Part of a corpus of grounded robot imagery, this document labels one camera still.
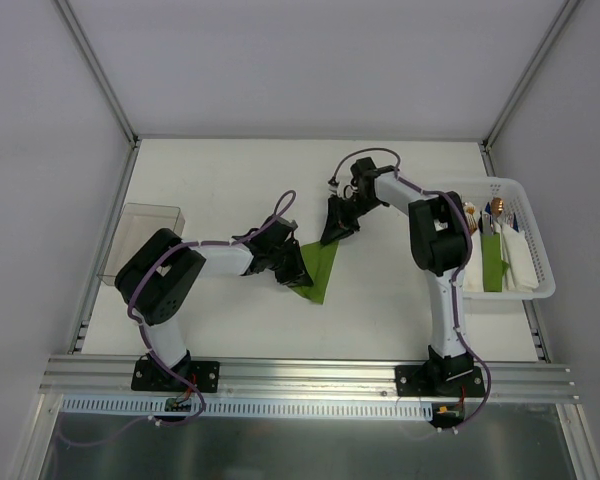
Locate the green paper napkin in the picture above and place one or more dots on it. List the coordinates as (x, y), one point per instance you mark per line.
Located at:
(319, 260)

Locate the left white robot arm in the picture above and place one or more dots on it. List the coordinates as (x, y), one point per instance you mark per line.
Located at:
(155, 282)

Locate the clear plastic utensil box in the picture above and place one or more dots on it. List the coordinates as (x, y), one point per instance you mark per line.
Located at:
(137, 223)

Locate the copper spoon in basket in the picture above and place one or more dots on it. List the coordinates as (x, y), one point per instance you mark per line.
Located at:
(497, 207)

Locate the white plastic basket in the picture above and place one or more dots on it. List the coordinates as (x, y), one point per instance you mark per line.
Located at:
(480, 190)

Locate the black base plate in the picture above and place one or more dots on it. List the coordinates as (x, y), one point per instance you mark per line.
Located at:
(149, 377)
(426, 380)

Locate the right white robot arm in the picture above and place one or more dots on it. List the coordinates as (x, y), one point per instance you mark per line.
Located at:
(440, 245)

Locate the white rolled napkin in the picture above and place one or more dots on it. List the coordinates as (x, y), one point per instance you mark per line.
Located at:
(520, 275)
(473, 280)

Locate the white rolled napkin middle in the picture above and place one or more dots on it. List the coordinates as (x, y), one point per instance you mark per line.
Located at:
(473, 280)

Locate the aluminium rail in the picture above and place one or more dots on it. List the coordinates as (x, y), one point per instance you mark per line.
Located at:
(512, 382)

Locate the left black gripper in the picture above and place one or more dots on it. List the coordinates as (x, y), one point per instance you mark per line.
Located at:
(288, 261)

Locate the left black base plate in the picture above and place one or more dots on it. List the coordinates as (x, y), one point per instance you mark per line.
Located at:
(149, 377)

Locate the white slotted cable duct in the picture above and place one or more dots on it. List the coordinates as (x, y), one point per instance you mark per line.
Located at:
(249, 408)

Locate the green rolled napkin in basket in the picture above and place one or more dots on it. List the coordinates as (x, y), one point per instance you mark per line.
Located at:
(494, 267)

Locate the white rolled napkin right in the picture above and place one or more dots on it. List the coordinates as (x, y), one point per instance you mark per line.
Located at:
(520, 275)

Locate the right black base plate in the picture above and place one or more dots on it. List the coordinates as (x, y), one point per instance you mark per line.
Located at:
(426, 380)

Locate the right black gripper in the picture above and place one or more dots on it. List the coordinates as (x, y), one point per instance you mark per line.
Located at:
(346, 212)

